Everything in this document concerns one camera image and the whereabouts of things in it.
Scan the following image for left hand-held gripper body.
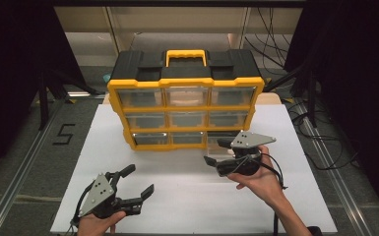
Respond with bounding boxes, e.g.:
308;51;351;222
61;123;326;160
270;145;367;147
78;170;145;220

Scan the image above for black metal stand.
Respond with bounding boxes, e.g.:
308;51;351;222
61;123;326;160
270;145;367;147
37;67;106;131
264;60;320;130

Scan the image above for yellow and black drawer organizer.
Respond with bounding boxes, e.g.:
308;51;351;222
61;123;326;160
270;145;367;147
106;48;266;152

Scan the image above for person's right hand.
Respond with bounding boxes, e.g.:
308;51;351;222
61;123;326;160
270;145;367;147
226;145;290;209

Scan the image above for person's left hand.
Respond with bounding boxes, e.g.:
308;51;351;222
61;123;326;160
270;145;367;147
77;210;128;236

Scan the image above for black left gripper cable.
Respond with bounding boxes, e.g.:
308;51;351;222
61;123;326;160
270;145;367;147
68;182;95;236

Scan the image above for black curtain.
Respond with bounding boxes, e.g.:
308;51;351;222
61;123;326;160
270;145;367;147
0;0;92;186
284;0;379;227

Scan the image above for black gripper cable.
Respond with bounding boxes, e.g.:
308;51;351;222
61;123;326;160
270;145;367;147
68;182;95;236
229;151;288;236

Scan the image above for black floor cables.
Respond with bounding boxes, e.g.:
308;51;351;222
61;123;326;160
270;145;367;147
284;97;362;172

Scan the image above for metal floor rail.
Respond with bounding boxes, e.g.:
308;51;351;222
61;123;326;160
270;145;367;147
0;97;67;236
294;100;372;236

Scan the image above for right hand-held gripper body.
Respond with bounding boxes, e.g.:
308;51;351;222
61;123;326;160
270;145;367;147
216;131;278;177

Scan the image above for beige shelf unit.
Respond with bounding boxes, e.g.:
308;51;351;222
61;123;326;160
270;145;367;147
53;6;303;68

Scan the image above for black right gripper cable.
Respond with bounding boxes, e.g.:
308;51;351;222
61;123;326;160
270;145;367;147
229;151;288;236

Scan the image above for clear plastic drawer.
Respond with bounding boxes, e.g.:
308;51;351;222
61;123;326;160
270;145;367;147
211;86;257;107
208;110;249;129
164;86;210;107
170;131;206;146
125;112;167;130
205;130;244;162
132;132;169;147
117;88;163;108
168;111;208;129

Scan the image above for black hanging cables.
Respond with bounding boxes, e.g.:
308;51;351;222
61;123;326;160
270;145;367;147
243;7;293;71

